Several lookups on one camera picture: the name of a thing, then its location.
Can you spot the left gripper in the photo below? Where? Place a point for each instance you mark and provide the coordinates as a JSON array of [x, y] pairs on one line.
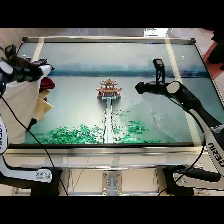
[[27, 70]]

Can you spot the pale yellow garment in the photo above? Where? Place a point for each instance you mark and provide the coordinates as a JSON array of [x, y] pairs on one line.
[[42, 106]]

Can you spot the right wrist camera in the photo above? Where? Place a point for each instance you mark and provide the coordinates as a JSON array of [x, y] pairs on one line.
[[159, 68]]

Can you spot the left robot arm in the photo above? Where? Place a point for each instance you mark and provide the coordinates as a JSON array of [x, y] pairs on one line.
[[13, 172]]

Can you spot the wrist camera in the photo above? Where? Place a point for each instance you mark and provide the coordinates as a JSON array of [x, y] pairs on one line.
[[10, 51], [159, 68]]

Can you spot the white garment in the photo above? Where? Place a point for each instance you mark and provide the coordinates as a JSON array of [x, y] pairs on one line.
[[16, 106]]

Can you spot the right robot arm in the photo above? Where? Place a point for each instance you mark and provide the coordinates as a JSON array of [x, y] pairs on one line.
[[190, 100]]

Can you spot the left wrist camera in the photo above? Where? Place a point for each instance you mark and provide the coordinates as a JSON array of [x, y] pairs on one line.
[[10, 51]]

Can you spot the red garment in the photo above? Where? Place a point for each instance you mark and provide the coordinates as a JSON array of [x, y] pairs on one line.
[[46, 83]]

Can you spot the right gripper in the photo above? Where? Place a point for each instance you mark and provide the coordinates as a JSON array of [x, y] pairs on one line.
[[150, 88]]

